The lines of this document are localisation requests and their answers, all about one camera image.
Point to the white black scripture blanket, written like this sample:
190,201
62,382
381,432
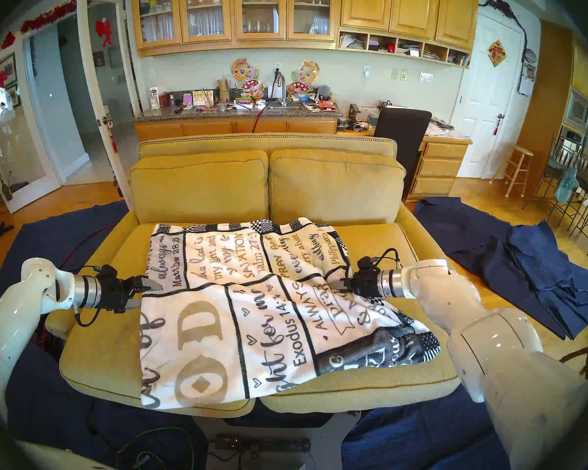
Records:
274,302

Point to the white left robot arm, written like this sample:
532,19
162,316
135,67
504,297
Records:
10,317

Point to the yellow two-seat sofa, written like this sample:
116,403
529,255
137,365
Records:
267,142

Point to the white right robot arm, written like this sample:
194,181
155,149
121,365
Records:
495,356

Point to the brown cardboard tube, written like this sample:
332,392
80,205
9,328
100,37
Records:
223,91

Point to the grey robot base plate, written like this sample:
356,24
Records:
328,437

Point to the red diamond door decoration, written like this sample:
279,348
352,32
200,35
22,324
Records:
497,53

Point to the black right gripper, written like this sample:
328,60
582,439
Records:
367,282

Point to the teal bag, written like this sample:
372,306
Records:
566,186

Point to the orange box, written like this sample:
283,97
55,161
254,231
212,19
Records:
328,106

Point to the crumpled dark blue blanket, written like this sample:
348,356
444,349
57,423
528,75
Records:
539,268

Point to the granite kitchen counter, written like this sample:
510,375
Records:
210,127

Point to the yellow sofa seat cushion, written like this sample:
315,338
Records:
372,390
108,346

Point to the black power strip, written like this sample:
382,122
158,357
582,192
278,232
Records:
269,444

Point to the black office chair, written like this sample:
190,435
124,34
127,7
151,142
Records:
402,129

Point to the built-in steel oven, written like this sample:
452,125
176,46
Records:
579,110

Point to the red tinsel garland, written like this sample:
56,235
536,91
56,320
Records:
49,16

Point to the chrome kitchen faucet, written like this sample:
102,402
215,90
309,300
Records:
283,86

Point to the white glass panel door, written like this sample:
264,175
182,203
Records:
86,58
17,141

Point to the wooden wall cabinets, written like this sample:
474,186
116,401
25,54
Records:
367,6

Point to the yellow sofa back cushion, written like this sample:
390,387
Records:
196,185
335,187

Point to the dark garland over door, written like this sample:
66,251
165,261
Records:
500,6

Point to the tall wooden cabinet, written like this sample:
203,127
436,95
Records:
544,106

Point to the wooden desk with drawers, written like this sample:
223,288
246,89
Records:
438,168

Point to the small picture frame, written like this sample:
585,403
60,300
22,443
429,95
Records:
203,98

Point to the white carton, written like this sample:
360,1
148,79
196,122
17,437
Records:
154,98

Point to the white panelled door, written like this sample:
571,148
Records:
482,104

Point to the cartoon child wall decoration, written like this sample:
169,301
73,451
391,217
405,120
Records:
305,74
245,74

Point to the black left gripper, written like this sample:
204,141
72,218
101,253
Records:
115,293

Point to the wooden stool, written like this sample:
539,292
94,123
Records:
522,152

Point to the wall calendar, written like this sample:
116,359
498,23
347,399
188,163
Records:
526,80

